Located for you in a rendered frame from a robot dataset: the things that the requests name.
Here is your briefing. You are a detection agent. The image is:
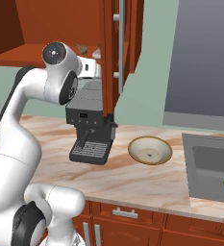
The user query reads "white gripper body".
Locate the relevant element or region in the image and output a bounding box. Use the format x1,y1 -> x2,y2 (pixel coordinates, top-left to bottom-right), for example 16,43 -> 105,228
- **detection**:
89,58 -> 103,79

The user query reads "red-brown cabinet door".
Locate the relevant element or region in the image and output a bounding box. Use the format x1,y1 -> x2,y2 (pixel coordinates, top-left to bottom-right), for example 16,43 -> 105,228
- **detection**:
99,0 -> 145,117

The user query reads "cream bowl with brown rim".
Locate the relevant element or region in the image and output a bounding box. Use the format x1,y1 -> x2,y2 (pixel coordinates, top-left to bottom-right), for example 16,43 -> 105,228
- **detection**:
127,135 -> 174,166

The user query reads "grey steel sink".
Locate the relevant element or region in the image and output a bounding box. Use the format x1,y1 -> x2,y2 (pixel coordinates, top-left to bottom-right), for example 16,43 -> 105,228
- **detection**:
181,132 -> 224,205

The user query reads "white garlic bulb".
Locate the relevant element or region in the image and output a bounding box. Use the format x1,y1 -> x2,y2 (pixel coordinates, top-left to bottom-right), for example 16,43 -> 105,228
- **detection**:
91,43 -> 103,61

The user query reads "brownish garlic bulb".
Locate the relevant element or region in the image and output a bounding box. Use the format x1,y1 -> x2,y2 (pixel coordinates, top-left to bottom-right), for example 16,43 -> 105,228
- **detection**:
75,43 -> 88,54

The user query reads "dark grey espresso machine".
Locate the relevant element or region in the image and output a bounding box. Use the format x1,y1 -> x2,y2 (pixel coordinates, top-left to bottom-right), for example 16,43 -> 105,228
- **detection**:
64,78 -> 118,166

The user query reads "grey window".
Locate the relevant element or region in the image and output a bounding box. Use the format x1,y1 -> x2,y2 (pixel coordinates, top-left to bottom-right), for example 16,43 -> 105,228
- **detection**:
162,0 -> 224,133

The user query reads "red-brown drawer front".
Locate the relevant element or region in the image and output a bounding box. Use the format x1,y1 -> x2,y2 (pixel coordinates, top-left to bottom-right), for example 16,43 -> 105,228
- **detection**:
98,201 -> 157,229
163,212 -> 224,240

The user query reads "red-brown cupboard door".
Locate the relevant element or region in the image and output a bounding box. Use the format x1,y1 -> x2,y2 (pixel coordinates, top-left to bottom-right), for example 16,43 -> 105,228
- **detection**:
71,213 -> 94,246
91,217 -> 163,246

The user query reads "long silver door handle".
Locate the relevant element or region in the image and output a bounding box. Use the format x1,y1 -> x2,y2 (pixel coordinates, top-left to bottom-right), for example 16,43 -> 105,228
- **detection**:
112,0 -> 126,96

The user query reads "red-brown wall cabinet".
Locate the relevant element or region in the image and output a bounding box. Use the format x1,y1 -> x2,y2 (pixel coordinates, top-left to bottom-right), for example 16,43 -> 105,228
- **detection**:
0,0 -> 106,68

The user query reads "short silver drawer handle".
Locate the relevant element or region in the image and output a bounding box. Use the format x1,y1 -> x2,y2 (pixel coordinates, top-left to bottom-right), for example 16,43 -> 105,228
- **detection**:
112,207 -> 139,220

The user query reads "silver cupboard door handle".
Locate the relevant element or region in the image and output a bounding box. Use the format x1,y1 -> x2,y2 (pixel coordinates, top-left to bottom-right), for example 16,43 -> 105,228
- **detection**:
93,224 -> 103,246
82,221 -> 91,246

